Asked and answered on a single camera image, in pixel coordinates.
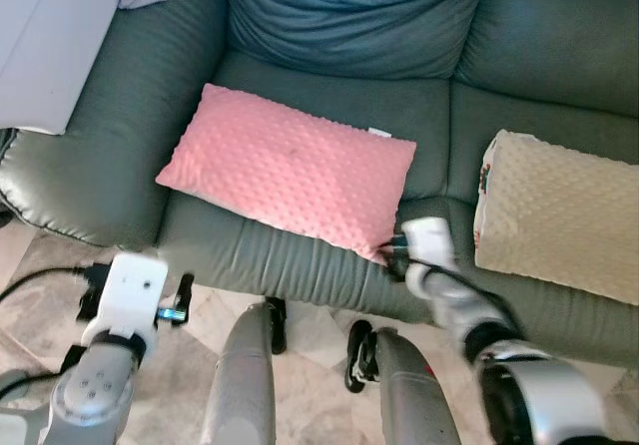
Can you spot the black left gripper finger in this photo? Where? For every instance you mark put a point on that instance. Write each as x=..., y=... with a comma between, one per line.
x=186, y=291

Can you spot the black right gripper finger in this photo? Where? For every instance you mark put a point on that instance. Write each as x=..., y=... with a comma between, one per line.
x=396, y=271
x=394, y=240

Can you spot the pink dotted pillow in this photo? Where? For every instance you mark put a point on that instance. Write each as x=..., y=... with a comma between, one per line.
x=290, y=171

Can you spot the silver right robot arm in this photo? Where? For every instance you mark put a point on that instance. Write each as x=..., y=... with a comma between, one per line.
x=519, y=385

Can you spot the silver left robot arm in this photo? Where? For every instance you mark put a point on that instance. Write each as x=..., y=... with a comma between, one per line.
x=90, y=390

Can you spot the green leather sofa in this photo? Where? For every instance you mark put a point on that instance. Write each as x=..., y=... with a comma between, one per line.
x=329, y=255

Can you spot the beige dotted pillow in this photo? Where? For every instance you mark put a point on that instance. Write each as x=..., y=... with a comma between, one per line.
x=564, y=216

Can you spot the blue grey sofa cushion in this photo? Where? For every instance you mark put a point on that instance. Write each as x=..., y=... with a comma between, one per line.
x=354, y=21

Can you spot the grey left robot leg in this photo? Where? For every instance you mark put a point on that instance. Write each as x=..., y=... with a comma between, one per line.
x=240, y=385

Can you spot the grey robot leg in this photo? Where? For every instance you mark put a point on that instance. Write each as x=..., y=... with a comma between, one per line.
x=409, y=395
x=240, y=385

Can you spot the grey right robot leg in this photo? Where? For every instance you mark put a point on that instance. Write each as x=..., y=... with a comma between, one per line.
x=409, y=395

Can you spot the white flat panel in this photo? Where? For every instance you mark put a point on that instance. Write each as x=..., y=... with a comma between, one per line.
x=50, y=41

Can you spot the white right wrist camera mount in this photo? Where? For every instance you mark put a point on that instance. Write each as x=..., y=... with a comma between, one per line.
x=429, y=243

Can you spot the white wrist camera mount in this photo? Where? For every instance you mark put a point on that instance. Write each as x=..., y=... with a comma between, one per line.
x=132, y=290
x=429, y=243

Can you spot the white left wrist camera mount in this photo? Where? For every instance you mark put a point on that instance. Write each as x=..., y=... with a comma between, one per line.
x=132, y=290

